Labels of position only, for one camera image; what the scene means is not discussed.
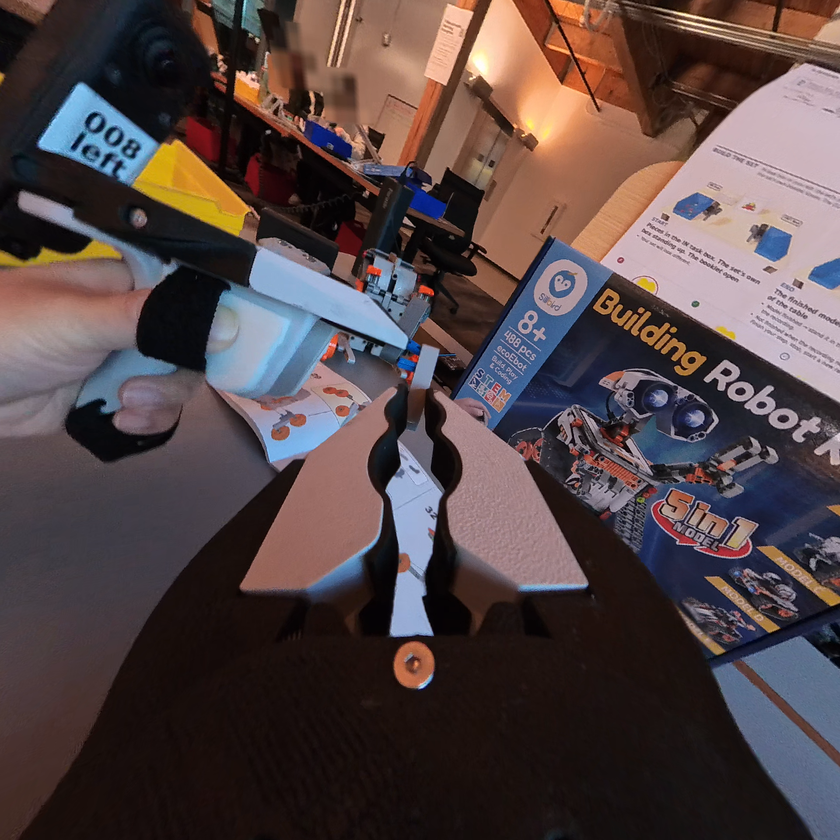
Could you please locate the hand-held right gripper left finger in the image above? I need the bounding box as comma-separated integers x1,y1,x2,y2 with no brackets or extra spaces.
239,387,403,636

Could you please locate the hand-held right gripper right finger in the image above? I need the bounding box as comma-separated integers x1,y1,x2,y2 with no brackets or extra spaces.
427,387,589,634

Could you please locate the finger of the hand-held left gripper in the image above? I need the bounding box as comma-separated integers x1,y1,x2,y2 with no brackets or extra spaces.
248,246,410,399

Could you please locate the grey holed beam with blue pin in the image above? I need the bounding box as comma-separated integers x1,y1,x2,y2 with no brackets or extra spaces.
381,295,429,373

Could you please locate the short grey toy beam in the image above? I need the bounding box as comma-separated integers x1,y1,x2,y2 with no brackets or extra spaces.
404,344,441,432

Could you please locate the grey desk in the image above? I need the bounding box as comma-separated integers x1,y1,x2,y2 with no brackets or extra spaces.
0,217,473,840

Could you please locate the person's left hand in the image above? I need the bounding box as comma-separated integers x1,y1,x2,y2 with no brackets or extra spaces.
0,259,241,438

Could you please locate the yellow plastic bin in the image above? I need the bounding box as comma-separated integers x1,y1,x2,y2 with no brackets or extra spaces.
0,140,252,267

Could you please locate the partly built toy robot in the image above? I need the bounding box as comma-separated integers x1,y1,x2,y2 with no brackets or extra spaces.
328,249,436,366

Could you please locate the black flat case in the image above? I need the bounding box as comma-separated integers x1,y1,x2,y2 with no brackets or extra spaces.
256,209,340,266

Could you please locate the black upright device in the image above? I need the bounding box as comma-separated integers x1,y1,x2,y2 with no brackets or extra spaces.
354,177,416,280

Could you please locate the open white instruction booklet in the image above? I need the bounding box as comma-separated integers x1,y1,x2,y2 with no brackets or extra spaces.
220,364,442,637

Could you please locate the red plastic bin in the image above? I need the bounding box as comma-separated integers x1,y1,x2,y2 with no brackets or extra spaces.
184,117,225,162

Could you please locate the black office chair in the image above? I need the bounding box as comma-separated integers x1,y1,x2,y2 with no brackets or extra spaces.
420,167,488,317

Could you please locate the blue plastic bin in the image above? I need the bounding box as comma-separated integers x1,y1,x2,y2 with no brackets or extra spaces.
394,167,455,219
303,118,357,160

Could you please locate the long wooden work table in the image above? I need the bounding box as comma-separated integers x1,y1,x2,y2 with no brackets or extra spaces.
210,72,468,238

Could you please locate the robot kit box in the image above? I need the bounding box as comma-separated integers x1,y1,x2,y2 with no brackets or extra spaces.
451,238,840,658

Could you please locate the white paper notice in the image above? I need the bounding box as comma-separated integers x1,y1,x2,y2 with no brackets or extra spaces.
423,3,475,86

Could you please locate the wooden backboard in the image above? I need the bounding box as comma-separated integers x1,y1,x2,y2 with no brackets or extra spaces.
571,161,685,263

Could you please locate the grey table with wooden edge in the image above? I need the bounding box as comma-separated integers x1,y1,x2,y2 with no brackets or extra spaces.
712,613,840,840

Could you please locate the white instruction poster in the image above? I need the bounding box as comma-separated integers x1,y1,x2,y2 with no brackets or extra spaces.
600,62,840,396

